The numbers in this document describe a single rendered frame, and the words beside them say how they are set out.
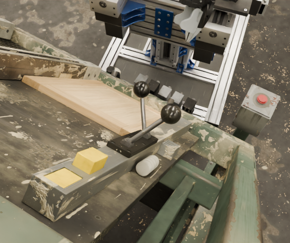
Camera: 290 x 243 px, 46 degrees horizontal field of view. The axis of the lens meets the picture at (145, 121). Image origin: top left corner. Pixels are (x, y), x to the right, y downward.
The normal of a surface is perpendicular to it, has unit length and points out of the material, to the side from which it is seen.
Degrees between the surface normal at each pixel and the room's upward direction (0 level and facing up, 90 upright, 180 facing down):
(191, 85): 0
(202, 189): 36
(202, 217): 0
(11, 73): 90
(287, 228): 0
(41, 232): 54
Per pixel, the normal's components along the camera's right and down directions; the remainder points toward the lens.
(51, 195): -0.29, 0.08
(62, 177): 0.41, -0.89
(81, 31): 0.01, -0.45
